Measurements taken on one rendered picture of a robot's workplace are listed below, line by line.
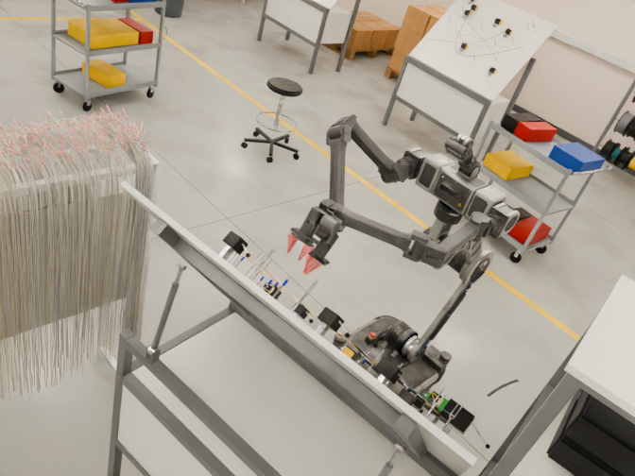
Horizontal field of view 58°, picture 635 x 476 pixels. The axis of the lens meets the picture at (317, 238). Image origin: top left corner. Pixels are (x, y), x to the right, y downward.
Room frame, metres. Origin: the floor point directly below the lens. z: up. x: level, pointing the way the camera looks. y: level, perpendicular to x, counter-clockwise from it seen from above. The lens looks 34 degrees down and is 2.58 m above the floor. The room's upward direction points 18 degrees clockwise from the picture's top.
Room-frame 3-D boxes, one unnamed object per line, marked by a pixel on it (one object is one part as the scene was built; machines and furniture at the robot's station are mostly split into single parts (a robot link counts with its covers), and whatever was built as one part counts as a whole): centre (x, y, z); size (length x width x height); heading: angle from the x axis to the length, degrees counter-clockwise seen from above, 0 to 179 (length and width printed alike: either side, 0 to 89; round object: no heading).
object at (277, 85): (5.05, 0.69, 0.34); 0.58 x 0.55 x 0.69; 174
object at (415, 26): (8.45, -0.92, 0.52); 1.20 x 0.81 x 1.04; 55
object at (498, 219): (2.18, -0.69, 1.45); 0.09 x 0.08 x 0.12; 54
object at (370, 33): (9.40, 0.36, 0.22); 1.20 x 0.80 x 0.44; 146
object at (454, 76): (6.53, -1.00, 0.83); 1.18 x 0.72 x 1.65; 52
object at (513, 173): (4.78, -1.66, 0.54); 0.99 x 0.50 x 1.08; 47
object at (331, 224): (1.83, -0.02, 1.44); 0.12 x 0.12 x 0.09; 63
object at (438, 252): (1.97, -0.51, 1.45); 0.45 x 0.14 x 0.10; 151
